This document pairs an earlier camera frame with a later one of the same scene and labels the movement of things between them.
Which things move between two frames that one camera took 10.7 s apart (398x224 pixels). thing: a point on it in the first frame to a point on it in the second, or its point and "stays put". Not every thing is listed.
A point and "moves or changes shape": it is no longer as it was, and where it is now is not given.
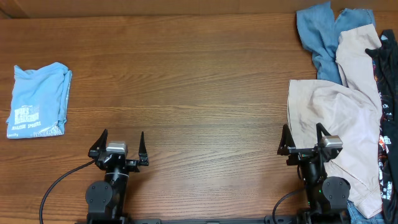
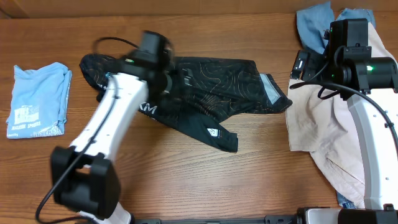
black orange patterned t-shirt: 385,59 moves or changes shape
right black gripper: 288,147 to 311,61
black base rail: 284,219 stays put
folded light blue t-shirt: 39,101 stays put
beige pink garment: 354,112 stays put
